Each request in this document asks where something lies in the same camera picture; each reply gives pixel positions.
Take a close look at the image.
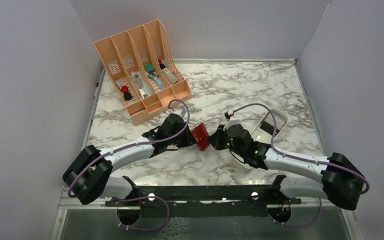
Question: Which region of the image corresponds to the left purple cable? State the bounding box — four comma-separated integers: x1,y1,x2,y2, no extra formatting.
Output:
67,99,191,199

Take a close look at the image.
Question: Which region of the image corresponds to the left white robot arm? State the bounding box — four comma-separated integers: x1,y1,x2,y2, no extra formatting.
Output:
62,113,197,206

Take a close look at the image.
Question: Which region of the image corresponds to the clear packaged item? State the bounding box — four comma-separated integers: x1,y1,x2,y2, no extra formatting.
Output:
130,71,152,99

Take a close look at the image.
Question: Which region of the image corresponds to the black credit card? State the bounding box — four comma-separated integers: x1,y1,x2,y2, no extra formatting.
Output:
259,115,286,135

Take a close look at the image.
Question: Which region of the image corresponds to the red leather card holder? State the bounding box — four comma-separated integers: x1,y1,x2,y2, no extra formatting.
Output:
191,122,210,152

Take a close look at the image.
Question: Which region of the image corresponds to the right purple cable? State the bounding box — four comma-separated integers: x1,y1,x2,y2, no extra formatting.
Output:
231,103,370,195

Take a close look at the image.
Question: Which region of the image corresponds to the light blue marker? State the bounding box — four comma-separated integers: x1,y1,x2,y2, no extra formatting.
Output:
147,73,165,90

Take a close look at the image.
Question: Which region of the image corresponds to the red round cap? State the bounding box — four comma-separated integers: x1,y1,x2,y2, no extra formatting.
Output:
121,85,129,93

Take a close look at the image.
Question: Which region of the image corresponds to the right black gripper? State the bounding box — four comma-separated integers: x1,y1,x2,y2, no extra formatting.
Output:
206,123,246,158

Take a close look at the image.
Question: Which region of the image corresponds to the black round cap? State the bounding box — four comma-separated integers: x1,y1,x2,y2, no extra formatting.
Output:
123,91,133,101

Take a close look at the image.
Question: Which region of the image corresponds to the white plastic tray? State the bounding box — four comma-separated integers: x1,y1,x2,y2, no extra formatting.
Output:
231,108,289,173

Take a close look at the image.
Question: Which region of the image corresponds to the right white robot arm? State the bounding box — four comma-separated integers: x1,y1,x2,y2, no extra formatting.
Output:
207,124,366,211

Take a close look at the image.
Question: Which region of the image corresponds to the green eraser block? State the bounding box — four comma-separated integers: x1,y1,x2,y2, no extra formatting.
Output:
145,64,155,72

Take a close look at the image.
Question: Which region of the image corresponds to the black mounting base rail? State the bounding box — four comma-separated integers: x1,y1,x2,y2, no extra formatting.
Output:
105,175,301,224

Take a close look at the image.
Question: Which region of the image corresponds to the purple cable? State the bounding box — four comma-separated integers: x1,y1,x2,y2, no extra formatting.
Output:
67,99,191,199
231,103,370,195

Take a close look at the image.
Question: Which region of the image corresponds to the peach desk file organizer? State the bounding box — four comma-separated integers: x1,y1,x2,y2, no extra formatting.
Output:
94,19,192,125

